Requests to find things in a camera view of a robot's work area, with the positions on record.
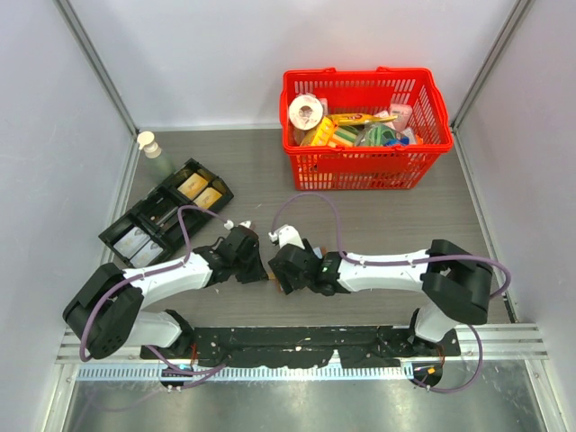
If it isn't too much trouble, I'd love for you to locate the brown leather card holder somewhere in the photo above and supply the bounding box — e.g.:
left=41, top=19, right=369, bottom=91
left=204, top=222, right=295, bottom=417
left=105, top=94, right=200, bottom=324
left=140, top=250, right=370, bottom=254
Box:
left=268, top=245, right=327, bottom=294

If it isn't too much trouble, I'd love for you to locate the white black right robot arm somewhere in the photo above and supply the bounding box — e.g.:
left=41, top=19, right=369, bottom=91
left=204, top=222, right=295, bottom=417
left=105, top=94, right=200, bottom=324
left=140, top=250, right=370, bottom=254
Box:
left=268, top=240, right=492, bottom=356

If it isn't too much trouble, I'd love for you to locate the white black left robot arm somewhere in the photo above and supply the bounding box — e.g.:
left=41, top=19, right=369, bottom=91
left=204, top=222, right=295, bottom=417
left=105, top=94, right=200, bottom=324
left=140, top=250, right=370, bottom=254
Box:
left=63, top=220, right=268, bottom=362

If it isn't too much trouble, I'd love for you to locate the gold card in tray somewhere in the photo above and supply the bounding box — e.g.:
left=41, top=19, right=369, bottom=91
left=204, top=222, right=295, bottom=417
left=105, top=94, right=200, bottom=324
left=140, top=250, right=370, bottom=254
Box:
left=177, top=173, right=208, bottom=200
left=193, top=187, right=222, bottom=209

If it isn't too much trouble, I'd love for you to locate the black card organizer tray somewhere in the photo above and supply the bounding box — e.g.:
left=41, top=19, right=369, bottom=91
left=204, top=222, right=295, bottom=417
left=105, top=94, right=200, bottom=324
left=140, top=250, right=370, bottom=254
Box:
left=99, top=158, right=234, bottom=268

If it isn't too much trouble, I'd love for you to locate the silver card in tray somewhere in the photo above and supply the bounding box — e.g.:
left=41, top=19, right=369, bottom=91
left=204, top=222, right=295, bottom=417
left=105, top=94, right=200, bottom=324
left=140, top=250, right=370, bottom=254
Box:
left=113, top=226, right=150, bottom=258
left=130, top=240, right=164, bottom=268

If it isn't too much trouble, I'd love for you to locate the green soap pump bottle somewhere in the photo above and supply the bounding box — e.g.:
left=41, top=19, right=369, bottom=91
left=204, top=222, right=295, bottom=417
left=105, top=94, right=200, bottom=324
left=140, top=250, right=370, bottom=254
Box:
left=137, top=130, right=176, bottom=184

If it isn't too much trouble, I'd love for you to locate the yellow green sponge pack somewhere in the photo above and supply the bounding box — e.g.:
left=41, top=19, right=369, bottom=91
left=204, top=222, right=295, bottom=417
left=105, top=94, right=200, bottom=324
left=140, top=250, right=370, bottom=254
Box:
left=300, top=126, right=360, bottom=148

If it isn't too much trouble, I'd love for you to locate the green round package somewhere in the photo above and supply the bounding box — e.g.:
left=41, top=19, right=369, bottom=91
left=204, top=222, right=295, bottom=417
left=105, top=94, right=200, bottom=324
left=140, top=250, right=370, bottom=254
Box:
left=359, top=123, right=401, bottom=147

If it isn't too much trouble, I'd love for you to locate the yellow snack packet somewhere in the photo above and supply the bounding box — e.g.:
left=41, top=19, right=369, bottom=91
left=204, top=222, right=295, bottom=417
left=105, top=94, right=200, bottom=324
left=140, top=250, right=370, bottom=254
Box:
left=328, top=113, right=398, bottom=126

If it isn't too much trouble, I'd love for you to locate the blue packet in basket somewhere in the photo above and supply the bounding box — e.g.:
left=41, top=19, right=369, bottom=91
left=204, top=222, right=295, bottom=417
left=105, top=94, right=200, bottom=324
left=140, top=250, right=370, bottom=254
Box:
left=384, top=137, right=410, bottom=147

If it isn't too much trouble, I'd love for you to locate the red plastic shopping basket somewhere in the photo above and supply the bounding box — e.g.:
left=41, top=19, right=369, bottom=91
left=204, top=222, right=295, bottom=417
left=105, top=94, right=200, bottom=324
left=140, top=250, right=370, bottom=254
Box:
left=280, top=67, right=454, bottom=191

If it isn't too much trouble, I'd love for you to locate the pink white box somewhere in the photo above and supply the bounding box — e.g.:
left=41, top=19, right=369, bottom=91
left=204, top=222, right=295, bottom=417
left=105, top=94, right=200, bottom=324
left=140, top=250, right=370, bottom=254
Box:
left=388, top=103, right=413, bottom=131

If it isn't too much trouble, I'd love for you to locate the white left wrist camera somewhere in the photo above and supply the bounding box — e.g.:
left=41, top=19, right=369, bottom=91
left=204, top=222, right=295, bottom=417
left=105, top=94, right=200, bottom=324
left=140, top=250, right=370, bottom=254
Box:
left=224, top=220, right=254, bottom=230

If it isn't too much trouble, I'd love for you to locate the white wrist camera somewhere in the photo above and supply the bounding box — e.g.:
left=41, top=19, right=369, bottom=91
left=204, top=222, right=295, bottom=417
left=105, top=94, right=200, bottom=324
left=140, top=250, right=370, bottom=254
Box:
left=224, top=220, right=254, bottom=230
left=268, top=224, right=304, bottom=249

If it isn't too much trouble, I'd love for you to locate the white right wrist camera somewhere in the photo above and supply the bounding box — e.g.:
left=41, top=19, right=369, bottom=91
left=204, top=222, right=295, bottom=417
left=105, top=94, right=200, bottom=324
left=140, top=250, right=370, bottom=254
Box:
left=268, top=224, right=304, bottom=249

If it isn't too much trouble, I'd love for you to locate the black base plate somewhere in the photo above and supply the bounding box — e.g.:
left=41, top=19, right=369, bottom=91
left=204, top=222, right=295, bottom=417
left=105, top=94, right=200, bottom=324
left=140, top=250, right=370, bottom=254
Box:
left=157, top=326, right=461, bottom=369

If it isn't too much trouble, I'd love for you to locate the aluminium rail frame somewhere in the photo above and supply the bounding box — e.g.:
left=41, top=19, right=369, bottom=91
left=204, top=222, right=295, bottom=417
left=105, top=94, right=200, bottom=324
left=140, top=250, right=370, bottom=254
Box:
left=56, top=324, right=548, bottom=388

